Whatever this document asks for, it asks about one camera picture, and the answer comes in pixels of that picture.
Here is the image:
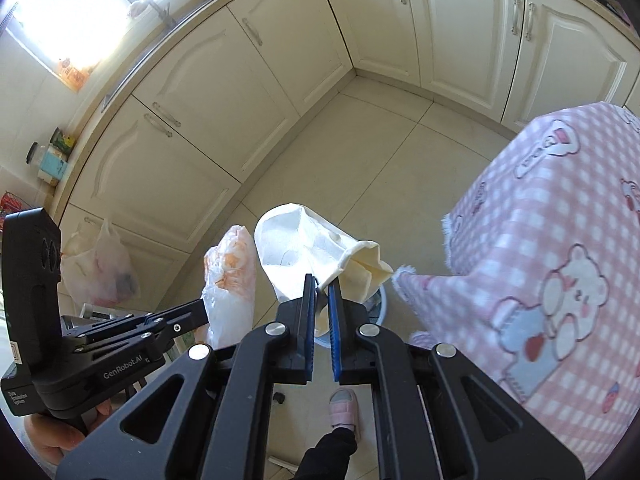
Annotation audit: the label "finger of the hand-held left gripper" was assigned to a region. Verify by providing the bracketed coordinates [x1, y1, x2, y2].
[80, 327, 182, 362]
[62, 299, 208, 342]

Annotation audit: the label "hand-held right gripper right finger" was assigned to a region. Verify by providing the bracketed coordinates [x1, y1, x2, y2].
[327, 277, 587, 480]

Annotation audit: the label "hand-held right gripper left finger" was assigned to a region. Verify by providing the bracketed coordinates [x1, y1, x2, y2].
[55, 274, 318, 480]

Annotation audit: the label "blue plastic bucket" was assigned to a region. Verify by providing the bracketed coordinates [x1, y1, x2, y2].
[314, 285, 390, 351]

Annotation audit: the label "translucent plastic bag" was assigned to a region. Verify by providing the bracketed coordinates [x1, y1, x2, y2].
[202, 225, 258, 350]

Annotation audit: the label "person's left hand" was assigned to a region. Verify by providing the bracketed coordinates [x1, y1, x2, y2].
[27, 397, 118, 463]

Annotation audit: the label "hanging white plastic bag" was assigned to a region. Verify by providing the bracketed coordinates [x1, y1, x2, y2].
[60, 217, 142, 307]

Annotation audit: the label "pink slipper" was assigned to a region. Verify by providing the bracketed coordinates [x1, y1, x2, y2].
[327, 387, 360, 433]

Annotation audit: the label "person's black trouser leg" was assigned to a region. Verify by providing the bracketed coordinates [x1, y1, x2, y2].
[295, 427, 358, 480]

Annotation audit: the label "green can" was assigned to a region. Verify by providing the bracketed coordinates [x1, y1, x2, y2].
[50, 127, 76, 153]

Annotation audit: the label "orange package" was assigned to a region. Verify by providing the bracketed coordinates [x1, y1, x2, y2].
[56, 57, 91, 92]

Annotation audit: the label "cream lower cabinets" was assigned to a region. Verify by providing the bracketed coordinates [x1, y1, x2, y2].
[55, 0, 640, 256]

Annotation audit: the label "kitchen window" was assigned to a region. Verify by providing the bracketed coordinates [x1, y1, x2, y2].
[0, 0, 211, 78]

